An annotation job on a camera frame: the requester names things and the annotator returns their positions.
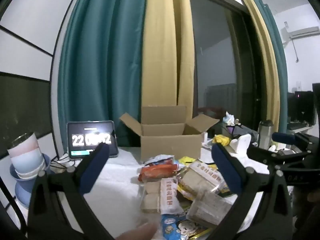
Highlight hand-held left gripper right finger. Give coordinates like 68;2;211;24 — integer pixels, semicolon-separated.
211;143;293;240

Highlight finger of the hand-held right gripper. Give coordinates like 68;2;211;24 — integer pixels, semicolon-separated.
246;145;310;167
272;132;320;146

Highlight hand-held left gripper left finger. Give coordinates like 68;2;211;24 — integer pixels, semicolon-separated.
27;144;111;240

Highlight biscuit packet with white label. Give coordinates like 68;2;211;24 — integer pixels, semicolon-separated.
139;178;187;215
178;160;227;198

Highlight clear biscuit packet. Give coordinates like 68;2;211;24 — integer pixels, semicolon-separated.
186;189;234;228

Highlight yellow patterned snack bag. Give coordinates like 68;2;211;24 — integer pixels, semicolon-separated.
177;184;200;202

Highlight cardboard box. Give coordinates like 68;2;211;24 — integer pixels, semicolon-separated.
119;105;220;165

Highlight orange snack bag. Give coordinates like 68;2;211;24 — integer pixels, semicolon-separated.
138;164;180;183

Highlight small clear candy packet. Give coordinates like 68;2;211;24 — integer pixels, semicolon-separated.
144;154;175;167

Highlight white cartoon snack packet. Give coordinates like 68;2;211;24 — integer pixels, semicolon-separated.
176;219;213;239

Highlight blue cartoon snack packet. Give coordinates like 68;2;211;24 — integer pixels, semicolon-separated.
160;212;187;240

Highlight steel thermos bottle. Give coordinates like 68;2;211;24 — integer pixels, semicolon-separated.
257;119;275;150

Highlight white plastic appliance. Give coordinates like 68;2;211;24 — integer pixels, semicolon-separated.
229;134;252;155

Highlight yellow plastic bag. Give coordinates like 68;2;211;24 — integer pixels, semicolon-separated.
212;134;231;146

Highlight tablet with clock display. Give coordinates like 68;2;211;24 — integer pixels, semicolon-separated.
67;120;119;160

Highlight purple grey bag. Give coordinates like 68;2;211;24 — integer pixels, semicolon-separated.
226;124;258;140

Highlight white plastic bag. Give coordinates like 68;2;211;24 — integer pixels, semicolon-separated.
223;111;241;125

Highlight narrow yellow curtain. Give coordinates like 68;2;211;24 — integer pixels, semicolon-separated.
236;0;280;133

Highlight pale plastic bowl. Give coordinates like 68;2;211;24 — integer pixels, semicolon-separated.
15;161;47;180
11;148;43;173

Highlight narrow teal curtain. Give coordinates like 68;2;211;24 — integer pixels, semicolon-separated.
250;0;288;130

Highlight grey radiator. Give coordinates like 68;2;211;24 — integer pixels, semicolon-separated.
206;83;237;114

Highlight pink plastic bowl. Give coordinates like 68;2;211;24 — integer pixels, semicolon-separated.
7;132;39;158

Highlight dark glass window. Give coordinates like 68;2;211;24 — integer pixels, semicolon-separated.
188;0;260;133

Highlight white air conditioner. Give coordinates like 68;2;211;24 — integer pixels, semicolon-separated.
280;26;320;40

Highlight wide teal curtain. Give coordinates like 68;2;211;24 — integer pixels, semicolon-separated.
57;0;150;153

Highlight wide yellow curtain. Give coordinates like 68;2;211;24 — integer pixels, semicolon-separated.
141;0;196;125

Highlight bundle of cables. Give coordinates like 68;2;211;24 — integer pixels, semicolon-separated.
50;155;75;174

